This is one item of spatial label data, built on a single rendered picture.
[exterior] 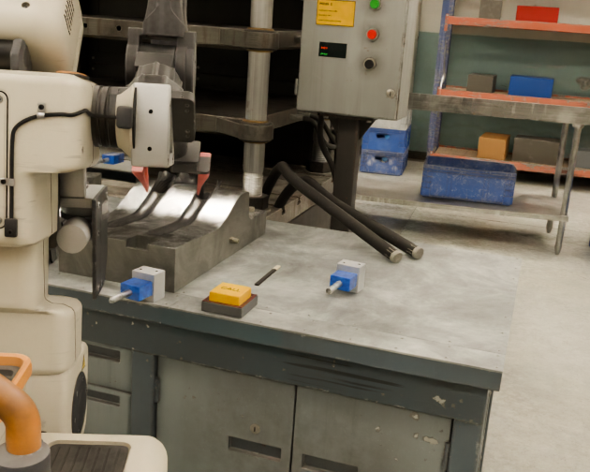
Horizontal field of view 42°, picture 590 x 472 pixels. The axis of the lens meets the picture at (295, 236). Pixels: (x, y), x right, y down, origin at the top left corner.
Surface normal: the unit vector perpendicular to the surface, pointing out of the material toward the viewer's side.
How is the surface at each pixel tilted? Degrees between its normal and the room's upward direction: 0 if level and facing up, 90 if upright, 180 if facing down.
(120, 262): 90
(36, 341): 82
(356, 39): 90
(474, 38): 90
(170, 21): 81
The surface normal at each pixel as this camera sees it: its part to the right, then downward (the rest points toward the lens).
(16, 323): 0.07, 0.14
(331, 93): -0.32, 0.23
